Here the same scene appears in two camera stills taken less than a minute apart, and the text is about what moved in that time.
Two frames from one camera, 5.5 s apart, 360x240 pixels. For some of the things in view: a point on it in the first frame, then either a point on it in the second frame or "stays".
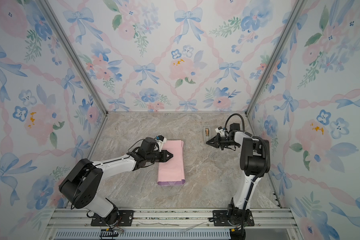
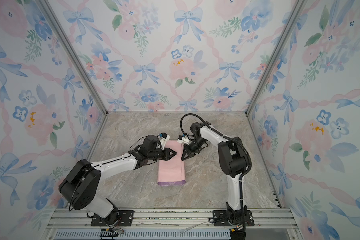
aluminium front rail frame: (269, 223) stays
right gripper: (217, 144) → (184, 152)
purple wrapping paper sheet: (171, 172) stays
